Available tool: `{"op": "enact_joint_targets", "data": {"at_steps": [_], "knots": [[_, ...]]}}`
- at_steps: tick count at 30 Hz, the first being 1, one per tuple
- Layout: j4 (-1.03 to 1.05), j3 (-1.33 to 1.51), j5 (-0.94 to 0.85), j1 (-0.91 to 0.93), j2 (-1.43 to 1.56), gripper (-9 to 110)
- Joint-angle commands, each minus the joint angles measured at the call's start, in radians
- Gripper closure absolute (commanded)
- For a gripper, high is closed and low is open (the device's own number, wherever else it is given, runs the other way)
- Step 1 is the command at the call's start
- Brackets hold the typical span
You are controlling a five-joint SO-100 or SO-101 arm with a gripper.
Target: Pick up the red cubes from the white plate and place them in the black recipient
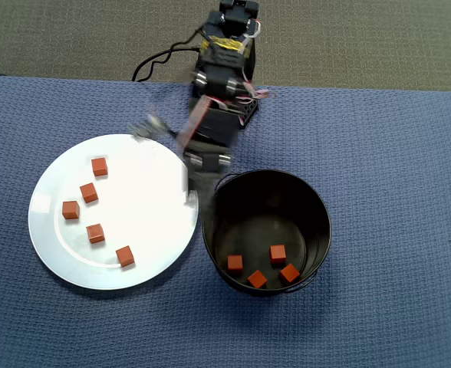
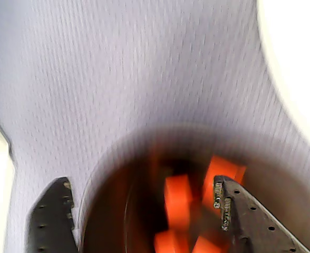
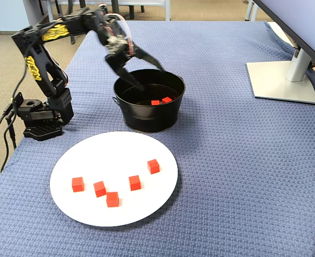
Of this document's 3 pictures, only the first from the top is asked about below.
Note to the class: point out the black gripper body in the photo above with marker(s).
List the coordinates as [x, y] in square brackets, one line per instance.
[207, 160]

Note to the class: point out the black metal bucket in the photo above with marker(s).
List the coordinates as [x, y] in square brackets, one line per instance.
[264, 199]

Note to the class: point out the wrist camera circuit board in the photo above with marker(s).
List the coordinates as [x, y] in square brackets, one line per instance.
[149, 128]

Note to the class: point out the blue woven table cloth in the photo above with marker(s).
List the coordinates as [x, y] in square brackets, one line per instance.
[363, 191]

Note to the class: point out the white round plate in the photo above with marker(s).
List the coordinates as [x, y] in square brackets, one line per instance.
[76, 264]

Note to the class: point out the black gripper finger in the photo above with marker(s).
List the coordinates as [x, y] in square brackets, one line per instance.
[208, 191]
[193, 184]

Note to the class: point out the red cube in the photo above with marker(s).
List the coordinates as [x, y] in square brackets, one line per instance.
[257, 279]
[95, 234]
[125, 256]
[277, 254]
[89, 192]
[289, 273]
[235, 263]
[99, 167]
[71, 210]

